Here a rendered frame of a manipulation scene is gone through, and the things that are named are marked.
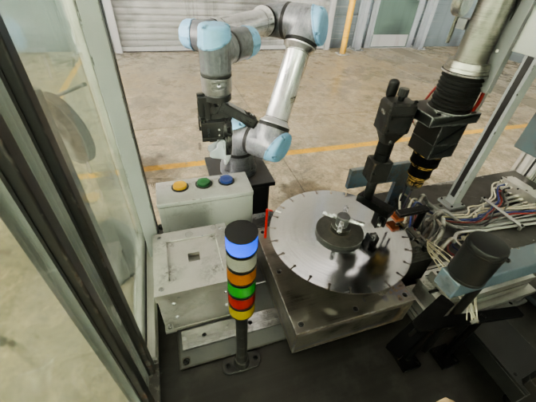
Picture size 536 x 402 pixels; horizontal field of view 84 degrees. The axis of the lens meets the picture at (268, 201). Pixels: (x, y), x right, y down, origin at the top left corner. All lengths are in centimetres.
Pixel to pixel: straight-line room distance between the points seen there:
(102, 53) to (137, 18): 575
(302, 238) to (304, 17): 74
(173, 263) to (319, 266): 32
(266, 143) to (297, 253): 51
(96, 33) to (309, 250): 55
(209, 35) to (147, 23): 565
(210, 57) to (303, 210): 42
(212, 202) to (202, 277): 28
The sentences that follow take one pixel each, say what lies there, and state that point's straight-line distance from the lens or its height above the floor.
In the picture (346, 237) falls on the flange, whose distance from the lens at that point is 70.
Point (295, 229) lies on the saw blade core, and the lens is 71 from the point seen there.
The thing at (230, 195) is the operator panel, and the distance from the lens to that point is 89.
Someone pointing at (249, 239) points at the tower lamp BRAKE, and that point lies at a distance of 39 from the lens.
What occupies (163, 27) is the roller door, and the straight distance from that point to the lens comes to 639.
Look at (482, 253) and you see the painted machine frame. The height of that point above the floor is 112.
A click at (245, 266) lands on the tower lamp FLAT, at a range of 42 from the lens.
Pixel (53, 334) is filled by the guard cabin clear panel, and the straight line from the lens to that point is 34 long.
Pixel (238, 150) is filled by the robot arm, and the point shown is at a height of 87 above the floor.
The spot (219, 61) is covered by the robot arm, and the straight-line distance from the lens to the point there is 75.
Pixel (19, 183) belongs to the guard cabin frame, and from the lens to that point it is 29.
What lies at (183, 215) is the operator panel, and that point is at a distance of 91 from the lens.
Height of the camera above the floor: 144
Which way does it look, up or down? 39 degrees down
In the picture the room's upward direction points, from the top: 4 degrees clockwise
